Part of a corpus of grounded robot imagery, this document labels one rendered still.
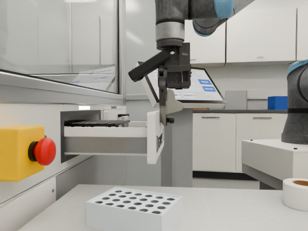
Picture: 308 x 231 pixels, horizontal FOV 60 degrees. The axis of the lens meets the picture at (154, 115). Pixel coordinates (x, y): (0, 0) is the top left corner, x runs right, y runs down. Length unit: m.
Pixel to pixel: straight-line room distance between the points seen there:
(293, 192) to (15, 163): 0.45
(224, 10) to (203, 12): 0.05
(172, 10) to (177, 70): 0.15
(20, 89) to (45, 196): 0.21
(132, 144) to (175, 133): 1.00
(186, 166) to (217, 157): 1.91
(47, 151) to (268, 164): 0.57
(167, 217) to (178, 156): 1.23
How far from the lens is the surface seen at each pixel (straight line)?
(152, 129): 0.56
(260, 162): 0.81
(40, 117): 0.53
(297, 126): 0.84
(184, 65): 0.67
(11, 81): 0.46
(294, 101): 0.85
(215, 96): 1.68
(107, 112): 0.90
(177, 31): 0.69
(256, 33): 4.02
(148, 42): 2.33
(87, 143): 0.61
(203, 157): 3.55
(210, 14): 0.72
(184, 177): 1.67
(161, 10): 0.71
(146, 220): 0.38
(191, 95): 1.55
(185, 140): 1.63
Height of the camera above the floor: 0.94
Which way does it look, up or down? 2 degrees down
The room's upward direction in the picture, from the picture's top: straight up
